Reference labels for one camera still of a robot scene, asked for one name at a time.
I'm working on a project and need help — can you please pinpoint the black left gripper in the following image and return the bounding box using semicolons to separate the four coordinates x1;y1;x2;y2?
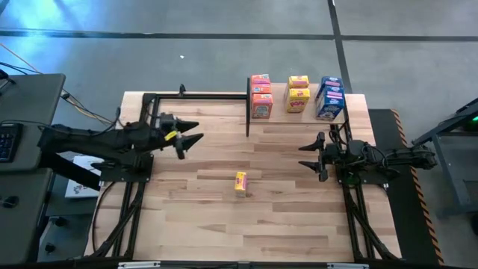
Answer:
147;113;205;161

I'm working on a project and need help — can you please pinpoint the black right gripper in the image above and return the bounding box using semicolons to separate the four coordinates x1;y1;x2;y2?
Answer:
298;131;375;184

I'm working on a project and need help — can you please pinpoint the blue Frosted Flakes cereal box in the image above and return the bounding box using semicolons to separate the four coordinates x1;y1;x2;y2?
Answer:
315;95;346;122
320;85;346;99
320;75;344;87

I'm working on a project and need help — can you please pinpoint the yellow Corn Pops cereal box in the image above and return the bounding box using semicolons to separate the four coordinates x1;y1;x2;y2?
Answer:
234;171;248;198
285;87;311;114
288;75;311;89

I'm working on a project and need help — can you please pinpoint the black mat hazard-striped edge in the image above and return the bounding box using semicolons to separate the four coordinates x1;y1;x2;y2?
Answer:
367;108;446;267

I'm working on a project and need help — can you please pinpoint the white printed box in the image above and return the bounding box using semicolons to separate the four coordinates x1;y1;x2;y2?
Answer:
64;154;106;200

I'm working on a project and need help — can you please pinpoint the black desk support beam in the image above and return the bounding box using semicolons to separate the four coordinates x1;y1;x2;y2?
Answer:
38;148;102;192

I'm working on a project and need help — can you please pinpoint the grey metal cart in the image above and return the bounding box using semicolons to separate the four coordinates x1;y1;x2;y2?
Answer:
412;97;478;220

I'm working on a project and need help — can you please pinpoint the grey desk top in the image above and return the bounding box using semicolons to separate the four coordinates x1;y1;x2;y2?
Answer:
0;72;67;173
0;167;54;265

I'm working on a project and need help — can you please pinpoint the black device green light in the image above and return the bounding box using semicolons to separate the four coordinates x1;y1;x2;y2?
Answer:
453;97;478;132

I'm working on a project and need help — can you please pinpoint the black backlit keyboard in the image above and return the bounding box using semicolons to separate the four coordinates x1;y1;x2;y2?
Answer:
0;122;25;164

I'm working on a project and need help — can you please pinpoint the black computer mouse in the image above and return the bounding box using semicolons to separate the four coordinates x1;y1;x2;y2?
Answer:
1;195;20;209

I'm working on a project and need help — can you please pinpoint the black aluminium frame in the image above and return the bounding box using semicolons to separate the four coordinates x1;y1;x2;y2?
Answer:
333;78;403;262
88;92;250;259

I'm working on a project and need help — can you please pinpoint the silver metal bracket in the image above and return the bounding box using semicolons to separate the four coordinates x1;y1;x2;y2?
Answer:
117;261;162;269
326;262;370;269

